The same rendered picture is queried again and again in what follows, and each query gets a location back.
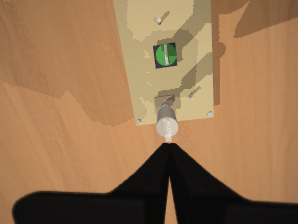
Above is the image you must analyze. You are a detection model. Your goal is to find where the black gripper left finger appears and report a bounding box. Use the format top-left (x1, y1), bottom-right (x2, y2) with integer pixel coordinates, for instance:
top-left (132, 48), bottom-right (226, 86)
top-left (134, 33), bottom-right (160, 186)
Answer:
top-left (12, 143), bottom-right (170, 224)

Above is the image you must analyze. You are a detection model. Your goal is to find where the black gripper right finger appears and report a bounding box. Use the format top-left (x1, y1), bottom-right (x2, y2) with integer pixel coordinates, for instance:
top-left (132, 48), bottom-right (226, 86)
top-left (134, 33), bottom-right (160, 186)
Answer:
top-left (169, 143), bottom-right (298, 224)

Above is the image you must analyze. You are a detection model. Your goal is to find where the pale yellow board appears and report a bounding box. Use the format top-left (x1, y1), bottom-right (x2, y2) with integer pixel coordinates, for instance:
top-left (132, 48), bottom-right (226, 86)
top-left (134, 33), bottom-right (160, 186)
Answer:
top-left (113, 0), bottom-right (214, 142)

